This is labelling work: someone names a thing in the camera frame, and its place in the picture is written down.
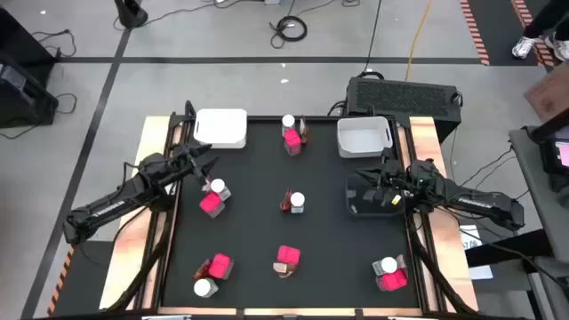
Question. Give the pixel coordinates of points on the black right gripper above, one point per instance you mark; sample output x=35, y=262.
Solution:
x=395, y=180

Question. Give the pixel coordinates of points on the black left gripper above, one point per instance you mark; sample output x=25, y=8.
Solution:
x=184, y=162

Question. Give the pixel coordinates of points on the white cap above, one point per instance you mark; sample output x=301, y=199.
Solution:
x=297, y=201
x=218, y=186

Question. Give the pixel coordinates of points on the red-lidded smoked paprika tin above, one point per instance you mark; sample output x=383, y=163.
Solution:
x=292, y=141
x=221, y=265
x=392, y=281
x=289, y=254
x=211, y=203

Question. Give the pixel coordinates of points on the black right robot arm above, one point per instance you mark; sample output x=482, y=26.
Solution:
x=480, y=205

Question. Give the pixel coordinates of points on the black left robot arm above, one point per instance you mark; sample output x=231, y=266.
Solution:
x=106, y=206

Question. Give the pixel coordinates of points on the yellow tape marker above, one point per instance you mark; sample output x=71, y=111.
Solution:
x=395, y=200

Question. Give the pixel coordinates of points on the dark grey translucent bin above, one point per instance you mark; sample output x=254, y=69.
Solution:
x=355, y=208

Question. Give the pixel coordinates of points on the low white plastic bin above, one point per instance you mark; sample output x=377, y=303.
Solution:
x=220, y=128

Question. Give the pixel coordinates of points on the black perforated computer case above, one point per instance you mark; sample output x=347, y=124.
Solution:
x=402, y=100

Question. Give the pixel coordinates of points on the white paper sheet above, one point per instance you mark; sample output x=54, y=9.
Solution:
x=472, y=242

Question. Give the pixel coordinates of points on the black stand base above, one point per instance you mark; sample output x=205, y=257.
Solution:
x=130, y=13

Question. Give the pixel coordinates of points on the grey desk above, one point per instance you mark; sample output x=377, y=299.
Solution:
x=540, y=200

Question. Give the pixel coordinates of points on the black striped-edge floor mat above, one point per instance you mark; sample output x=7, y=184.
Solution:
x=500, y=26
x=82, y=277

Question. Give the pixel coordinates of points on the black monitor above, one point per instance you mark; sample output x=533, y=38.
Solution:
x=555, y=153

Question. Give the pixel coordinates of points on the black equipment cabinet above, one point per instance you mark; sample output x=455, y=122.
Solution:
x=22, y=89

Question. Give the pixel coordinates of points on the cardboard box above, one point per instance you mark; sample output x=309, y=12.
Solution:
x=549, y=93

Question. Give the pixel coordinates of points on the person's white shoe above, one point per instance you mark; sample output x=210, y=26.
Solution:
x=559, y=46
x=523, y=46

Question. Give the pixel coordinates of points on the person's leg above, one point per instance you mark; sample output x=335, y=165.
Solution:
x=549, y=15

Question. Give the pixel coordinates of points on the black frame strut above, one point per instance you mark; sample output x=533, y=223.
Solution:
x=433, y=266
x=146, y=266

